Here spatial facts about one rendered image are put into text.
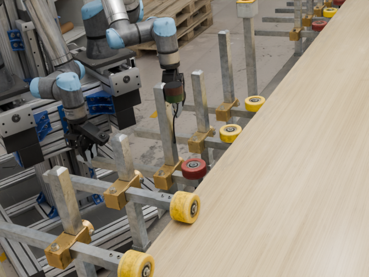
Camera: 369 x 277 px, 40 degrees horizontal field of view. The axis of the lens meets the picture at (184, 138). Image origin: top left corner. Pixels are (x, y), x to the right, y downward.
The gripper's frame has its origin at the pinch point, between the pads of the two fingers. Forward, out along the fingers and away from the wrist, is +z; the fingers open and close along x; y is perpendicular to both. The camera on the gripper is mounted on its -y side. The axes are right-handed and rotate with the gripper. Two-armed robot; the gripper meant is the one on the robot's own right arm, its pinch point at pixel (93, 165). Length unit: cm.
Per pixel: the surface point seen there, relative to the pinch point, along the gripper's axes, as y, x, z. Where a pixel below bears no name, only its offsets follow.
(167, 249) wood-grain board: -53, 38, -7
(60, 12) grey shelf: 227, -247, 18
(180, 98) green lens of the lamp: -39.3, -2.8, -29.8
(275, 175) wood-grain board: -69, -2, -7
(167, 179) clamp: -34.3, 4.1, -3.3
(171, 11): 148, -322, 38
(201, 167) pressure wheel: -45.5, 1.0, -8.1
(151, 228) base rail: -29.6, 11.8, 12.6
